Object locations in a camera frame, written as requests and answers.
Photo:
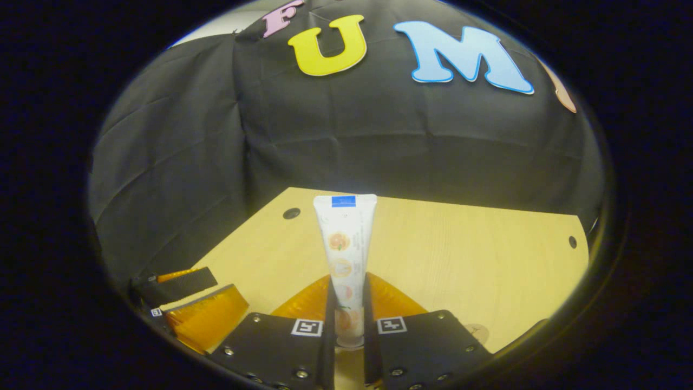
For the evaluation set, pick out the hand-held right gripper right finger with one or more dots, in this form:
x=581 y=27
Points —
x=370 y=352

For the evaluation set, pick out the black backdrop cloth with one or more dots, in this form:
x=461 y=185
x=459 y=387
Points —
x=352 y=135

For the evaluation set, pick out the round cork coaster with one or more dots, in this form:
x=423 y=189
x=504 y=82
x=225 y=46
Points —
x=477 y=332

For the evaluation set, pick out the white toothpaste tube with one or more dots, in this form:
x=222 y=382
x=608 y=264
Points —
x=345 y=238

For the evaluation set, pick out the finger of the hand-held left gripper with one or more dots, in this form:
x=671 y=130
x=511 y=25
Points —
x=178 y=287
x=206 y=319

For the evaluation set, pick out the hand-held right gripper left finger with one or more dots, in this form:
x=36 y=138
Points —
x=329 y=352

